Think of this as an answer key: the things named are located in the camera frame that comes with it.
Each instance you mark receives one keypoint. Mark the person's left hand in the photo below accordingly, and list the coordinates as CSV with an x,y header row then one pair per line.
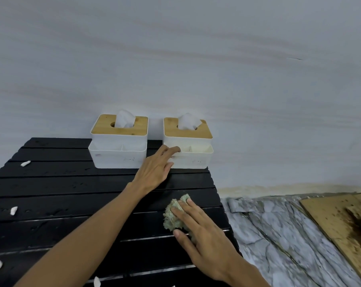
x,y
153,173

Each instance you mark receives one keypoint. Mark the person's right hand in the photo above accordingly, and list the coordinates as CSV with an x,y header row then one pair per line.
x,y
210,248

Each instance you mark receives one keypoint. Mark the white tissue box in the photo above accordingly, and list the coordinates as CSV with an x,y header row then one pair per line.
x,y
117,158
192,161

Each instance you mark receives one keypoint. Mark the grey-green cleaning rag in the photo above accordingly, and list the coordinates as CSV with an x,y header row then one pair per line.
x,y
170,221

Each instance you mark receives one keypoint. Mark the person's left forearm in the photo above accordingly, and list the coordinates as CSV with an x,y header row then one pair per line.
x,y
84,239

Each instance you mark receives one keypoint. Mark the white tissue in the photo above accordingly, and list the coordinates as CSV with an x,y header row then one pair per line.
x,y
125,119
188,122

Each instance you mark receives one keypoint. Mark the black slatted table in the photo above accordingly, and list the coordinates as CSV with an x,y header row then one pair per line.
x,y
63,188

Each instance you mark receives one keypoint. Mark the brown cardboard sheet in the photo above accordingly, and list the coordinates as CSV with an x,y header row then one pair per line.
x,y
327,215

